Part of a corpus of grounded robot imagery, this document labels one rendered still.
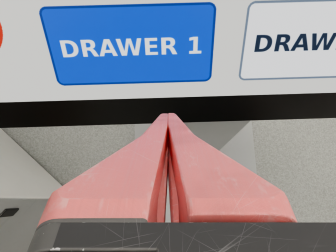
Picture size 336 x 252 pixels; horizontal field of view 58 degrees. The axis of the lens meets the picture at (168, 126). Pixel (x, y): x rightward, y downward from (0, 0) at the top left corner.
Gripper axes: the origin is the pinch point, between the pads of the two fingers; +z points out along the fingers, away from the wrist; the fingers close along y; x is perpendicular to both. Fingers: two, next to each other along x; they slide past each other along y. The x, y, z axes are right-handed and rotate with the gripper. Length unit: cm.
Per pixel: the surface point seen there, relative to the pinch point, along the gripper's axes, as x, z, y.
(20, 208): 49, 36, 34
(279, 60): -0.3, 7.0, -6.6
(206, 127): 33, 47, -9
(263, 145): 67, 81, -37
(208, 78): 0.8, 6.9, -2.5
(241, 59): -0.4, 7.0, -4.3
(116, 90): 1.6, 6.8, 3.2
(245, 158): 68, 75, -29
